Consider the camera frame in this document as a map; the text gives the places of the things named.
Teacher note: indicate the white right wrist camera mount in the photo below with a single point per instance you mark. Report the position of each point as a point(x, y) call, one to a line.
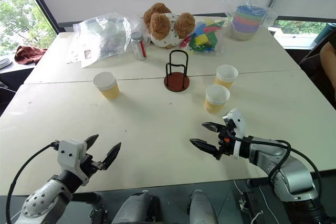
point(239, 124)

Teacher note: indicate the grey flat object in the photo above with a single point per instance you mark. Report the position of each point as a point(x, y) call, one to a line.
point(5, 63)

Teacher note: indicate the teal container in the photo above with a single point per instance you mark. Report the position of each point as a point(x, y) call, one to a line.
point(325, 33)

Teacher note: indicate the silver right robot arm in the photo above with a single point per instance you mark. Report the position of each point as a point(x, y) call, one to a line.
point(288, 171)

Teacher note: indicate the grey rounded cover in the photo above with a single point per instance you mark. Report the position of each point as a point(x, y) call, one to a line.
point(202, 209)
point(134, 209)

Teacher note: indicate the stack of coloured bowls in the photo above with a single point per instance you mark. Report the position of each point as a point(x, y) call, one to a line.
point(248, 23)

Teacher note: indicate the clear jar with lid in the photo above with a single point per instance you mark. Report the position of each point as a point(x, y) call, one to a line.
point(137, 48)

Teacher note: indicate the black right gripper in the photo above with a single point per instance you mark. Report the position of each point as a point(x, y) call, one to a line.
point(225, 144)

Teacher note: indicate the person's bare forearm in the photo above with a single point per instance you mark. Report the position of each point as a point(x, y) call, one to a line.
point(328, 64)

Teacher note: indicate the yellow white paper cup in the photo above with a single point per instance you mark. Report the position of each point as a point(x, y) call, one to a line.
point(216, 102)
point(109, 90)
point(226, 77)

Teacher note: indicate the large clear plastic bag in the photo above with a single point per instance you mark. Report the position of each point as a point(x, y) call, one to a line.
point(105, 35)

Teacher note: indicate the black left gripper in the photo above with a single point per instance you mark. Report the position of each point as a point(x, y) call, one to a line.
point(90, 166)

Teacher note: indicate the black box under table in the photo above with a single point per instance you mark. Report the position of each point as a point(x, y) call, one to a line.
point(250, 201)

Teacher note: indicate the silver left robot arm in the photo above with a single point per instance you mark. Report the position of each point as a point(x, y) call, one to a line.
point(42, 203)

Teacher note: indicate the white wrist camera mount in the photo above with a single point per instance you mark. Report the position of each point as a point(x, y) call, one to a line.
point(239, 124)
point(69, 155)

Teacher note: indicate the brown white plush toy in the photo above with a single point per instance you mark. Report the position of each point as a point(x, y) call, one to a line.
point(160, 27)

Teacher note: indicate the reddish brown cloth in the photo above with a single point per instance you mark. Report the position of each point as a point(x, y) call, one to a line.
point(27, 54)

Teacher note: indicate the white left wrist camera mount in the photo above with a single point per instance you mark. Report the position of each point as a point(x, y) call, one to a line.
point(69, 155)

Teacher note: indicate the bag of colourful blocks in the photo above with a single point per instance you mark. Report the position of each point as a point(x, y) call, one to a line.
point(202, 39)

